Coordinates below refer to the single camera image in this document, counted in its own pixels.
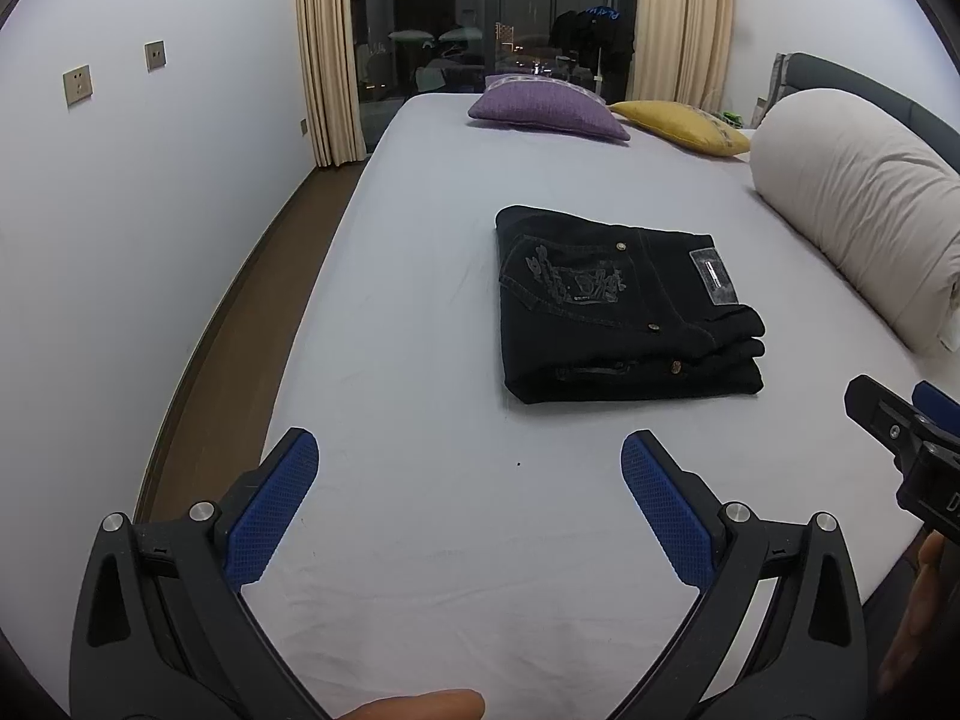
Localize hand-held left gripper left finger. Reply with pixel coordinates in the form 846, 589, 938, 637
69, 427, 331, 720

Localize purple pillow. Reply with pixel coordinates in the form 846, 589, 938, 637
468, 73, 632, 142

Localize person's right hand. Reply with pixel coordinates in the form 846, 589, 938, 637
876, 531, 960, 697

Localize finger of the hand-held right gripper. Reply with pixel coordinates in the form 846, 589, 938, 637
844, 375, 927, 466
911, 381, 960, 445

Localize glass balcony door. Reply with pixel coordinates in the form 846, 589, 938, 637
349, 0, 642, 155

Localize rolled beige duvet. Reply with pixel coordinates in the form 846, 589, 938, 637
750, 88, 960, 357

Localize hanging dark clothes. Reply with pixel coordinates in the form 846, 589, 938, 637
549, 6, 637, 85

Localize grey padded headboard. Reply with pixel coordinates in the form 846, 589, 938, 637
754, 52, 960, 158

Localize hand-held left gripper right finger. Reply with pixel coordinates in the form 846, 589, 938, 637
604, 429, 871, 720

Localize person's left hand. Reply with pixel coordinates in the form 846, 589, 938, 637
334, 688, 486, 720

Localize bed with white sheet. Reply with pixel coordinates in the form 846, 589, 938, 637
161, 94, 935, 720

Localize black denim pants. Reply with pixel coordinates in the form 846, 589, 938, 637
495, 204, 767, 406

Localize yellow pillow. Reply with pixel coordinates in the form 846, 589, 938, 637
609, 100, 752, 158

